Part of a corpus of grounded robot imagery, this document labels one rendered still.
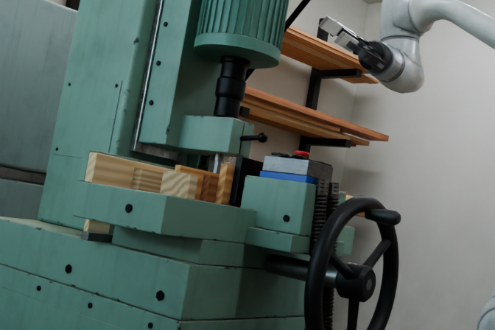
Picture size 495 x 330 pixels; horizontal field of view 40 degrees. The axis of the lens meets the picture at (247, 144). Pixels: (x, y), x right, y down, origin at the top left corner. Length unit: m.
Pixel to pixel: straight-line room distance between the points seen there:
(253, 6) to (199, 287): 0.55
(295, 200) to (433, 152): 3.82
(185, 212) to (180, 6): 0.53
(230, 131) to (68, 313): 0.44
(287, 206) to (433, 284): 3.71
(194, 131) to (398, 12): 0.70
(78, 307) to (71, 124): 0.44
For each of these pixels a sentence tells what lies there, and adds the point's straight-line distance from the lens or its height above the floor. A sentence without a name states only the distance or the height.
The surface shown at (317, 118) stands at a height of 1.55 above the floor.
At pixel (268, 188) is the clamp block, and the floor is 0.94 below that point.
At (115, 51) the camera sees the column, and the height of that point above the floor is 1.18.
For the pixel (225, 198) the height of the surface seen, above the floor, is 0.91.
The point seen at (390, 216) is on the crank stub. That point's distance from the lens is 1.11.
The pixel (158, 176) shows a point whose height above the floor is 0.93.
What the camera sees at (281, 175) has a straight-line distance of 1.19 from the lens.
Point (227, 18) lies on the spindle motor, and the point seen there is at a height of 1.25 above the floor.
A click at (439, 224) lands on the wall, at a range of 4.83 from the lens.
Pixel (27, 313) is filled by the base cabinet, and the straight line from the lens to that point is 1.38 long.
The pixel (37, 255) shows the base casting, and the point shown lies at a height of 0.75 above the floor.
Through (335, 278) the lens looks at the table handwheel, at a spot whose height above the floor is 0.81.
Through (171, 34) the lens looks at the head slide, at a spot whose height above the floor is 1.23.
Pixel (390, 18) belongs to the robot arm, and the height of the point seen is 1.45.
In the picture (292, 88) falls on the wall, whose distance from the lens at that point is 4.88.
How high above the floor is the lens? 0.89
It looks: 6 degrees up
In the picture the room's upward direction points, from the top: 10 degrees clockwise
